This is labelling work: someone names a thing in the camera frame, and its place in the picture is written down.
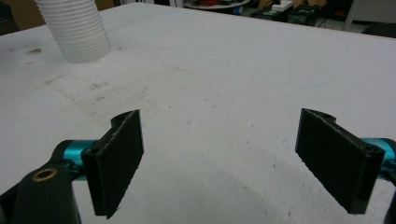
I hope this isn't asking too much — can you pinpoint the white box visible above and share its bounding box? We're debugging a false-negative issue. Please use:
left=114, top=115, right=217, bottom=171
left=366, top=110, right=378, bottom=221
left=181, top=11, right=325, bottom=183
left=271, top=0, right=294, bottom=13

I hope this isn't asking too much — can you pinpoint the dark green equipment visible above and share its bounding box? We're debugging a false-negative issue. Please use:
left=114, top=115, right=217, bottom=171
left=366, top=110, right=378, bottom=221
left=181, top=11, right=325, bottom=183
left=251, top=4, right=320, bottom=26

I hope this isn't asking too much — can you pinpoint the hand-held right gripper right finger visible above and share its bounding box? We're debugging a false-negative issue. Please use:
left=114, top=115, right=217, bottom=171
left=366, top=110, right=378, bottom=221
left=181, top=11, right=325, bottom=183
left=294, top=107, right=386, bottom=215

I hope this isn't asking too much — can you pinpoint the brown cardboard panel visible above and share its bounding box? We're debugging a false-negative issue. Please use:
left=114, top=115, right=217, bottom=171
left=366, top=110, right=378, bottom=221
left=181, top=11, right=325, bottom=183
left=0, top=0, right=47, bottom=35

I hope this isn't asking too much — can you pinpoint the white furniture leg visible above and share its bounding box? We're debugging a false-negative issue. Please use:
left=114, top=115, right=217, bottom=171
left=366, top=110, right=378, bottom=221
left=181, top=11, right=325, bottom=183
left=343, top=0, right=361, bottom=32

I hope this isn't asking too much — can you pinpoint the stack of ribbed white cups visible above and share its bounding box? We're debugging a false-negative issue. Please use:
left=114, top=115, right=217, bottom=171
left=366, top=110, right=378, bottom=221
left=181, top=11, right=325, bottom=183
left=34, top=0, right=112, bottom=64

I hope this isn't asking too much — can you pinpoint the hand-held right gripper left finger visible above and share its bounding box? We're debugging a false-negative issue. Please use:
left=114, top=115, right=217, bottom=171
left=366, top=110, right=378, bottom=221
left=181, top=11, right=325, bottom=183
left=81, top=109, right=145, bottom=219

